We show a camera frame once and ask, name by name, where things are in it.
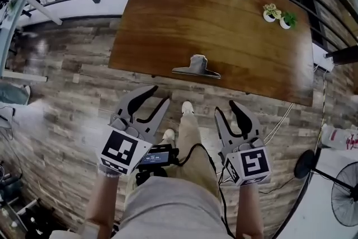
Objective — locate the wooden table with black legs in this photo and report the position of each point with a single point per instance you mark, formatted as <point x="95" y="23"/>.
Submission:
<point x="167" y="30"/>

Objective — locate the white desk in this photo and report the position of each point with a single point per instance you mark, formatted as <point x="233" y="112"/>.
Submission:
<point x="8" y="36"/>

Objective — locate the black standing fan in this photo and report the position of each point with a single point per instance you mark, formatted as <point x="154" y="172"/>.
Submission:
<point x="303" y="163"/>

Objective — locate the person's khaki trousers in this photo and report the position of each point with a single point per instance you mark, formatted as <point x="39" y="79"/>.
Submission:
<point x="190" y="142"/>

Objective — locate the person's left forearm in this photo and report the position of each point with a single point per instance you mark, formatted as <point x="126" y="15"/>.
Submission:
<point x="102" y="204"/>

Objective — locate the white plastic bag red print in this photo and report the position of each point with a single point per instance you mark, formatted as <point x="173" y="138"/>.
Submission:
<point x="335" y="137"/>

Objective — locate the person's white shoe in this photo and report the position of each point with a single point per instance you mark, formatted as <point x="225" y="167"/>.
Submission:
<point x="168" y="135"/>
<point x="187" y="107"/>

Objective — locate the person's right white shoe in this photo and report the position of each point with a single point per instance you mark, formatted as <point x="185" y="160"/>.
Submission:
<point x="187" y="107"/>

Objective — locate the person's light t-shirt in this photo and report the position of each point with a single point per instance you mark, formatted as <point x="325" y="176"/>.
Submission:
<point x="173" y="210"/>

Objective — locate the small white pot variegated plant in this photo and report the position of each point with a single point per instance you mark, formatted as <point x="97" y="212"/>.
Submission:
<point x="269" y="17"/>

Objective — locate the large metal binder clip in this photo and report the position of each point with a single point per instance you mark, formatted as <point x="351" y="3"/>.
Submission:
<point x="198" y="63"/>

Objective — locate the small white pot green plant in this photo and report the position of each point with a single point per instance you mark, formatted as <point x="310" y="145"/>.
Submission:
<point x="284" y="23"/>

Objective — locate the black device with screen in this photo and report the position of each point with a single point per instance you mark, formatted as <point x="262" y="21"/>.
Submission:
<point x="153" y="158"/>

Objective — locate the small leafy plant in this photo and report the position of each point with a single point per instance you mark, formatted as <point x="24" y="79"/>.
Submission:
<point x="13" y="2"/>

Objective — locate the person's left white shoe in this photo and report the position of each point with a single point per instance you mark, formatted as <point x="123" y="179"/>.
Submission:
<point x="168" y="135"/>

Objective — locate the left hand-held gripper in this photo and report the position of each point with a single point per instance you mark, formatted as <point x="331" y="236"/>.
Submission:
<point x="117" y="151"/>

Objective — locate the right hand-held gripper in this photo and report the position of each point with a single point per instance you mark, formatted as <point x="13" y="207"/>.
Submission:
<point x="251" y="165"/>

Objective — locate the person's right forearm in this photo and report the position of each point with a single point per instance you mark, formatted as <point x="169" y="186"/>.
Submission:
<point x="249" y="212"/>

